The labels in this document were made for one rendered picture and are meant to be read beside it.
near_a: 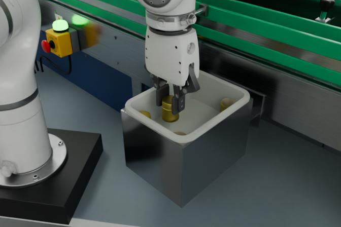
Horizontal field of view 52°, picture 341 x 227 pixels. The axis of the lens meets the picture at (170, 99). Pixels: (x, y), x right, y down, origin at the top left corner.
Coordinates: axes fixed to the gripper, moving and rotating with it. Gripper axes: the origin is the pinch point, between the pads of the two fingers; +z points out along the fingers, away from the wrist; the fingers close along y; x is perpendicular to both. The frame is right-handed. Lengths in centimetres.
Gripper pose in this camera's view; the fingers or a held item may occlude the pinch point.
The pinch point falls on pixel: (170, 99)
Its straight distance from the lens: 69.5
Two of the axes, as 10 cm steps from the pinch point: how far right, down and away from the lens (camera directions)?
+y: -7.3, -3.7, 5.7
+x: -6.8, 4.0, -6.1
